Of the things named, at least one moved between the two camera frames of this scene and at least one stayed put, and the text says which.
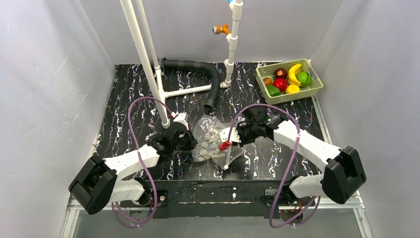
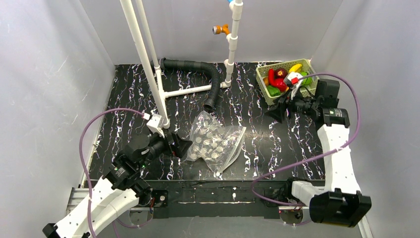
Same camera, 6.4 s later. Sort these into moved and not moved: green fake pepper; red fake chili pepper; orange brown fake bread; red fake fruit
Moved: red fake chili pepper
Not moved: green fake pepper; red fake fruit; orange brown fake bread
